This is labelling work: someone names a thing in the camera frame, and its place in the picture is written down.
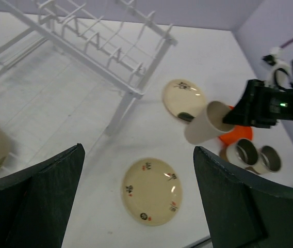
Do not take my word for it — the beige plate with black motif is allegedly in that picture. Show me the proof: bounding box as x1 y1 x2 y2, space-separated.
162 79 207 122

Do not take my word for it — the orange plastic plate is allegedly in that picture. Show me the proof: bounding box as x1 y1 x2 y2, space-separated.
218 105 254 146

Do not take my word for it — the beige plate with red stamps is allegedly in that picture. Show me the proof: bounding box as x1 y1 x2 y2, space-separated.
121 158 183 226

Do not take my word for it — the beige plastic cup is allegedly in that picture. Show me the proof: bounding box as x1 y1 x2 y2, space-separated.
184 101 235 145

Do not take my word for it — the white wire dish rack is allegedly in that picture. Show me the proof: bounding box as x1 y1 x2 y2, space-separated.
0 1 177 134

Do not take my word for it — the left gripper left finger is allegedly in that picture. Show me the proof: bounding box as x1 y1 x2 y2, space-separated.
0 144 85 247

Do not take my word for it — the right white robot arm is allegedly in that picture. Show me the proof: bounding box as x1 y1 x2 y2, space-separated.
222 61 293 129

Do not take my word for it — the steel lined cup brown band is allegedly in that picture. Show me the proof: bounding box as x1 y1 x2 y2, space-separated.
219 138 259 169

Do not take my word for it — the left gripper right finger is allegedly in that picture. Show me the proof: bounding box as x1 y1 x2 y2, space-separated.
193 146 293 247

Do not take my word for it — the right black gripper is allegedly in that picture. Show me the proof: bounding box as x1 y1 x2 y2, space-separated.
222 80 293 128

